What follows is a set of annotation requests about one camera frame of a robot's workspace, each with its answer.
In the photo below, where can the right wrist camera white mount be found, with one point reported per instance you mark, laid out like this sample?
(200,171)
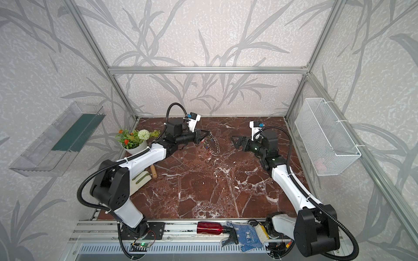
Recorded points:
(256,129)

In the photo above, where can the white wire mesh basket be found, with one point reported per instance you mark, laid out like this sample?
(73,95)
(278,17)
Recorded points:
(327,142)

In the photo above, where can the clear plastic wall shelf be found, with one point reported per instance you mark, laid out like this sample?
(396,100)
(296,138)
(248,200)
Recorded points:
(53,152)

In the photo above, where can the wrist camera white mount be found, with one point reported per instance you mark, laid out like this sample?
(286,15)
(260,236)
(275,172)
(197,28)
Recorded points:
(192,120)
(256,129)

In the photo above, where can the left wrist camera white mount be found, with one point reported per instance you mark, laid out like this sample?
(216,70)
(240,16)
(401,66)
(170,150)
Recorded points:
(192,120)

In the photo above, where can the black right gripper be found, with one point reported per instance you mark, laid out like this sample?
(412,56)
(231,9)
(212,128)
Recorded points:
(245,142)

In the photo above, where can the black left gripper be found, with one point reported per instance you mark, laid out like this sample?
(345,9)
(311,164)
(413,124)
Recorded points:
(197,136)

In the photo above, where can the potted artificial flower plant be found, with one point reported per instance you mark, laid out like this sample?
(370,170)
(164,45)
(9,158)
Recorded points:
(136,140)

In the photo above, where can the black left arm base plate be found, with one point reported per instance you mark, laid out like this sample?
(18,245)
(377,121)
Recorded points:
(151,231)

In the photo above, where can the red bottle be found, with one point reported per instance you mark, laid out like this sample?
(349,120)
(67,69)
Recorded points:
(211,228)

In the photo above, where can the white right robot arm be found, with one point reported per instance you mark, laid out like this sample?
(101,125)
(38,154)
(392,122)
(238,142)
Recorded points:
(316,229)

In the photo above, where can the aluminium frame post right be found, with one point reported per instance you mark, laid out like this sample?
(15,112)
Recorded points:
(329,25)

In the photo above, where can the green garden trowel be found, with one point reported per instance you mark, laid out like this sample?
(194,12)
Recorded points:
(153,172)

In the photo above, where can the aluminium frame crossbar back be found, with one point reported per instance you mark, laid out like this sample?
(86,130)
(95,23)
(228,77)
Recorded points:
(117,70)

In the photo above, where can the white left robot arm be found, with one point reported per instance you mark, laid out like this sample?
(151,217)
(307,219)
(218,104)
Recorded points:
(110,187)

